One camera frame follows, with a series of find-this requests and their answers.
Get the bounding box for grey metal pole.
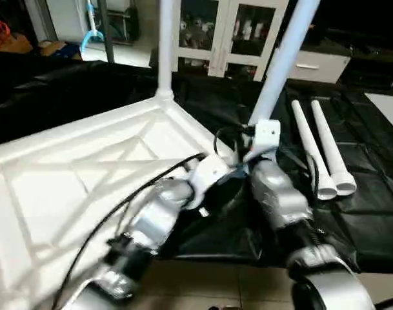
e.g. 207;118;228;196
96;0;117;64

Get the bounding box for white plastic table leg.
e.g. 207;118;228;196
290;99;339;202
247;0;321;128
156;0;177;101
310;99;359;197

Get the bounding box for black work mat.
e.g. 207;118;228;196
0;58;393;272

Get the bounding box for white sheet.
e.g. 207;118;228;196
365;92;393;134

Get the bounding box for white plastic table top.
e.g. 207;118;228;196
0;96;239;295

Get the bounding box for white glass-door cabinet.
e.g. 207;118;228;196
148;0;291;79

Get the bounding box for blue cardboard box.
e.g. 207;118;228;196
37;39;81;61

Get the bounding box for white low drawer unit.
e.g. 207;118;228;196
273;48;352;85

